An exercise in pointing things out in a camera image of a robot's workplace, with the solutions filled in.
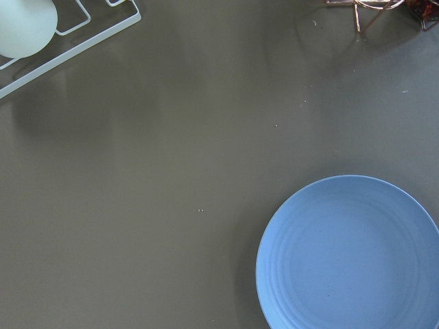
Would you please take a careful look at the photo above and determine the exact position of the blue round plate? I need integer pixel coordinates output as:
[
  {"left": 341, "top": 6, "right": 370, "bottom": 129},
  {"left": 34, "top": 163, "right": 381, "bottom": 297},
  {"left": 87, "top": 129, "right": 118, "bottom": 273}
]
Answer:
[{"left": 255, "top": 175, "right": 438, "bottom": 328}]

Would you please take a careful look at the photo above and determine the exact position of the copper wire bottle rack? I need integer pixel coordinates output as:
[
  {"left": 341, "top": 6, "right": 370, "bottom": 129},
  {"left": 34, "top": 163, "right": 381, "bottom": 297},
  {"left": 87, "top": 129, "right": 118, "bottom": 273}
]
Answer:
[{"left": 323, "top": 0, "right": 438, "bottom": 34}]

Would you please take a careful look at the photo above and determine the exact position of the white wire cup rack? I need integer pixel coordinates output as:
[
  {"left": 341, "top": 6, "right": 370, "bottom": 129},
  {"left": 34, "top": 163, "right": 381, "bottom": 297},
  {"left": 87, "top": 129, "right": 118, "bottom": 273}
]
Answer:
[{"left": 1, "top": 1, "right": 141, "bottom": 98}]

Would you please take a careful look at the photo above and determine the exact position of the pale green cup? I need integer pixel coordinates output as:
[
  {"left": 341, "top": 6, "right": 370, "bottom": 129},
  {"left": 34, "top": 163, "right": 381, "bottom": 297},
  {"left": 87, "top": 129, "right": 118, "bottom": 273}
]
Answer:
[{"left": 1, "top": 1, "right": 58, "bottom": 59}]

